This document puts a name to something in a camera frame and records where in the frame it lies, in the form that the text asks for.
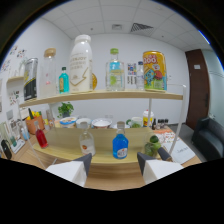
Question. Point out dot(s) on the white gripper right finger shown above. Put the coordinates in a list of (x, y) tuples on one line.
[(156, 168)]

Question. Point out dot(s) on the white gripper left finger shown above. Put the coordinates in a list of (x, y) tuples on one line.
[(71, 170)]

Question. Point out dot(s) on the blue liquid bottle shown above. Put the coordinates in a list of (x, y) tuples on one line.
[(120, 146)]

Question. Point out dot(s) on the clear jar with wooden lid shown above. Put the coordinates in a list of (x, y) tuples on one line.
[(50, 71)]

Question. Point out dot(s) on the white milk bottle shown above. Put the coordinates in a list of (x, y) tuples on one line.
[(81, 65)]

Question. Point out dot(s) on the glass jar with limes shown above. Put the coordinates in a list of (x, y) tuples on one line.
[(152, 145)]

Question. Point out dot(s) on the white booklet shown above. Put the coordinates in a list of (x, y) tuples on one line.
[(181, 150)]

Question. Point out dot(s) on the red liquid glass bottle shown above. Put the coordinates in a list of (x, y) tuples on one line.
[(41, 138)]

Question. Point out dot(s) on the blue rimmed bowl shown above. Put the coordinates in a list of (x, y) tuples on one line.
[(68, 122)]

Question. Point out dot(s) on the white bowl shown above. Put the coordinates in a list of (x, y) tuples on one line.
[(83, 122), (101, 123)]

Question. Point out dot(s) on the orange storage basket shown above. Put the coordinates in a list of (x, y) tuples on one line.
[(33, 125)]

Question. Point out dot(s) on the white flat scale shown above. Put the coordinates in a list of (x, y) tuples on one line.
[(17, 146)]

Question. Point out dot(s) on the black armchair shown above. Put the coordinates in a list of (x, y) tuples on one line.
[(210, 140)]

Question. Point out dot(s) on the green potted plant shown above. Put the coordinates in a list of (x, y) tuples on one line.
[(65, 109)]

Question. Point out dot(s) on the black bag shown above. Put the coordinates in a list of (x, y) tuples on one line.
[(6, 150)]

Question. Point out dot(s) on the two-tier wooden shelf rack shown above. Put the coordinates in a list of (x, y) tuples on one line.
[(100, 95)]

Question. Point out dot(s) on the small teal bottle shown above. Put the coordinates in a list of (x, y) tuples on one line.
[(64, 83)]

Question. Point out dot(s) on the brown door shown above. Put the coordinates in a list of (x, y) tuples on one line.
[(198, 90)]

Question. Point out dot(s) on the small orange liquid bottle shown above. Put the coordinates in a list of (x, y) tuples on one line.
[(94, 81)]

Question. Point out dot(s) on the small clear bottle blue cap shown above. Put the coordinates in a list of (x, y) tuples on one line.
[(140, 78)]

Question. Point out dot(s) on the yellow cartoon drink can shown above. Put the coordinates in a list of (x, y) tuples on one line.
[(155, 71)]

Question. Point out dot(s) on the tall black silver can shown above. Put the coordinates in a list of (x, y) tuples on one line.
[(30, 80)]

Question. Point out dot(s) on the clear bottle with green cap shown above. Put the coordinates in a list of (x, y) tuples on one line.
[(115, 75)]

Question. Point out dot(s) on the ceiling air vent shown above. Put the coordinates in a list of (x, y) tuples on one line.
[(141, 27)]

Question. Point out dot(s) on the square ceiling fixture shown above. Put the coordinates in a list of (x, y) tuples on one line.
[(117, 27)]

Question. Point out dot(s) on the photo collage on wall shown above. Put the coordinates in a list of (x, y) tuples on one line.
[(14, 97)]

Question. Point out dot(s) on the wooden wall shelf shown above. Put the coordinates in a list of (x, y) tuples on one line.
[(15, 79)]

